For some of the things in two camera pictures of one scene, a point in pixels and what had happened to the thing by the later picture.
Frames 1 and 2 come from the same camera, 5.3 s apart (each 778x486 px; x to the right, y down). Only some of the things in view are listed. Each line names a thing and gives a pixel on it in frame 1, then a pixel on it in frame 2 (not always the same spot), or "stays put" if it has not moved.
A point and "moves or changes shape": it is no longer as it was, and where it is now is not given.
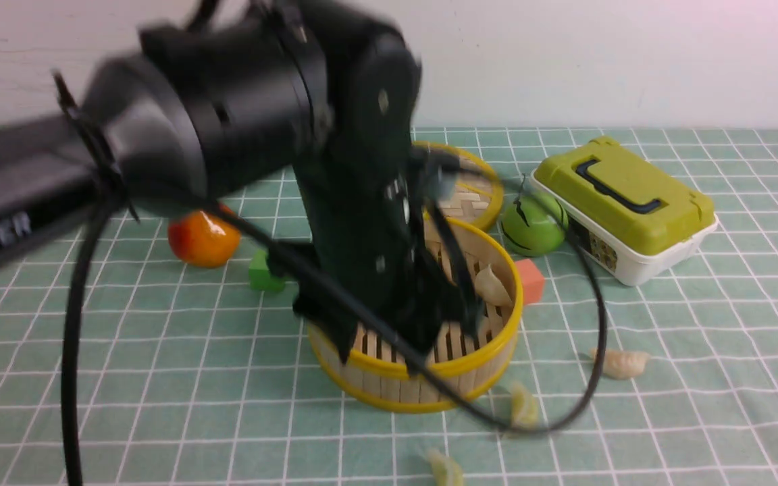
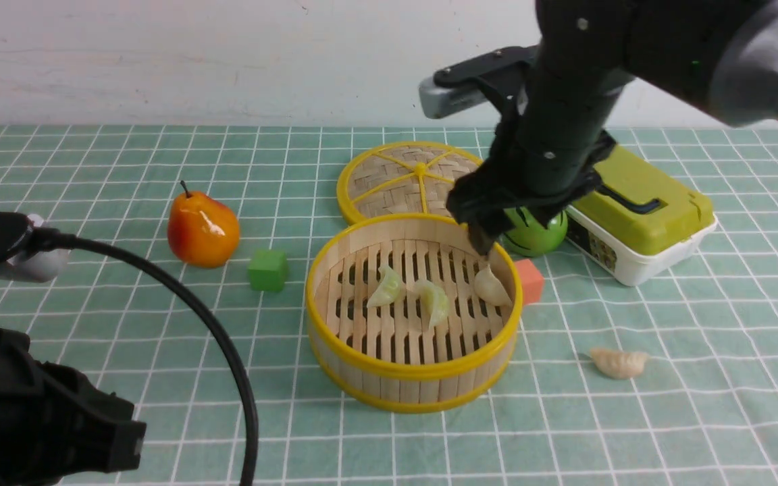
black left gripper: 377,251 to 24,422
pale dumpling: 490,289 stays put
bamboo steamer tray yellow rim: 380,372 stays put
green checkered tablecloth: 171,354 stays put
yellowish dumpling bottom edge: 446,471 moves or changes shape
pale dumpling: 621,364 stays put
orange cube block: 533,281 stays put
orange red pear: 203,239 stays put
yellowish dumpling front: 525,412 moves or changes shape
